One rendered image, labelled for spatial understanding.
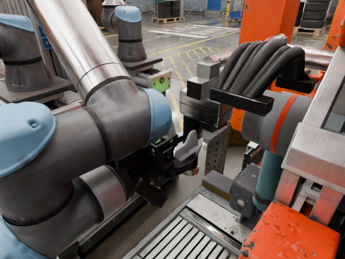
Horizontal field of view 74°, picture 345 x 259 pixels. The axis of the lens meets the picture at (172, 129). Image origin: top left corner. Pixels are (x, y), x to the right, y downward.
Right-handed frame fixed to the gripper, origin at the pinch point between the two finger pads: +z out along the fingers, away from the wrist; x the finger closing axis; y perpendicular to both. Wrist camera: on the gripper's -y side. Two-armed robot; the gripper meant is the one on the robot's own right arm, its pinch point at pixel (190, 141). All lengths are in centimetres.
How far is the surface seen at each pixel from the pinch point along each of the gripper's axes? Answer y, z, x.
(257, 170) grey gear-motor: -43, 53, 0
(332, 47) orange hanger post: -19, 253, 14
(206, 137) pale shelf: -38, 54, 29
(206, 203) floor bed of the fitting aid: -75, 47, 21
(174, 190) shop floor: -83, 48, 46
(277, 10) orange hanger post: 22, 60, 8
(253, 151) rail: -49, 75, 10
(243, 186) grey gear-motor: -43, 40, 0
